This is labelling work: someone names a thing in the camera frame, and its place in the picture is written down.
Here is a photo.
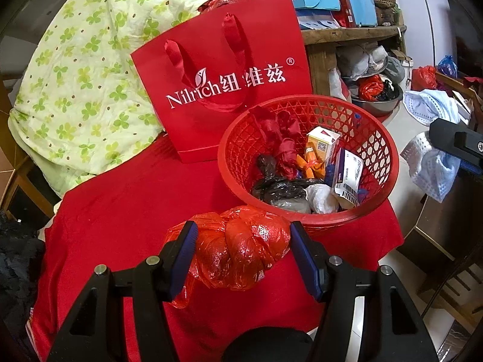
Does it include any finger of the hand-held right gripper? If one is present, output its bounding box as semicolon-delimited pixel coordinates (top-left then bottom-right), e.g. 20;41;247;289
428;118;483;176

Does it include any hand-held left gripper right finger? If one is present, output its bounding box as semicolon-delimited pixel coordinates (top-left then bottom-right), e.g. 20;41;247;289
290;221;440;362

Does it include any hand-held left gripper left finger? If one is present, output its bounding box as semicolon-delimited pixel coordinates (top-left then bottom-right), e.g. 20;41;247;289
47;221;199;362

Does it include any blue white cloth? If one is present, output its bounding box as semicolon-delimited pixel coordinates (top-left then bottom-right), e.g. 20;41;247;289
400;132;461;203

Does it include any red plastic bag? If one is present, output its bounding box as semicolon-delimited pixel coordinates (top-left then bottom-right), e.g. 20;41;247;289
249;106;302;179
358;75;385;102
164;205;292;308
200;0;265;14
411;66;438;91

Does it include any white plastic bag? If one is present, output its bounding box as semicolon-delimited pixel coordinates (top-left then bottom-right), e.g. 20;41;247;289
305;183;340;214

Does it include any black plastic bag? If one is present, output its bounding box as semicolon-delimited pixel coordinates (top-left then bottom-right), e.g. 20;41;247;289
251;177;314;206

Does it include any orange wrapper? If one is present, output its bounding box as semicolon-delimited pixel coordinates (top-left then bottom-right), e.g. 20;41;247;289
296;153;327;179

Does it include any white labelled packet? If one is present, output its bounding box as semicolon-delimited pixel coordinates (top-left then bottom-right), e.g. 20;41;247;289
331;149;365;208

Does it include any dark brown plastic bag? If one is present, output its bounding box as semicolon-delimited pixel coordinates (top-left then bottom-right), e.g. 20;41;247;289
257;154;279;182

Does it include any white orange carton box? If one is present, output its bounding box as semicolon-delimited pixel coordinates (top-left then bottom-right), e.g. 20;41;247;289
305;126;340;168

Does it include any red plastic basket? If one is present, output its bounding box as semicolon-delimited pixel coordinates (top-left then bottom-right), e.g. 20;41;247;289
218;95;399;234

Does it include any white blue face mask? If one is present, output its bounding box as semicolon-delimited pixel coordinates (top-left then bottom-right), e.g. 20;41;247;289
403;89;460;127

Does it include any blue plastic bag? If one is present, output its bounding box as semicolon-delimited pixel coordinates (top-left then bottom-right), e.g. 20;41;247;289
438;55;458;78

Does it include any metal bowl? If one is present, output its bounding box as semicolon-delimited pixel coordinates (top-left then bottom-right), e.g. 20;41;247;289
353;83;404;117

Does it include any red cloth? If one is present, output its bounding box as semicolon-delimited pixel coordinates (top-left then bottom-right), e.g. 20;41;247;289
32;136;404;362

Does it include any wooden chair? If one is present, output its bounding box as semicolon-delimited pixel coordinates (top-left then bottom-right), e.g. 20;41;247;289
411;196;483;325

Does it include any grey cloth bundle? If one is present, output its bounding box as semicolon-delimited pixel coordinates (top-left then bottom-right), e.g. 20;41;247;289
336;43;389;80

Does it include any wooden shelf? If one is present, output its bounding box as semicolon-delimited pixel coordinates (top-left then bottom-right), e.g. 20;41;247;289
302;24;408;95

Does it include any dark cloth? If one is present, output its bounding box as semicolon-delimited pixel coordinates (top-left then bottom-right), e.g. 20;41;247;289
0;211;46;348

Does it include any red paper bag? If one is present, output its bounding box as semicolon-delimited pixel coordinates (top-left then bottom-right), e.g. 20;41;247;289
130;0;314;164

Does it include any green clover print quilt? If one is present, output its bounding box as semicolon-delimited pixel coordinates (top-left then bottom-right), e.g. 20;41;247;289
8;0;246;198

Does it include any wooden furniture frame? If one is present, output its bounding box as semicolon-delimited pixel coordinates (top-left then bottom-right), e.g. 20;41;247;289
0;151;57;219

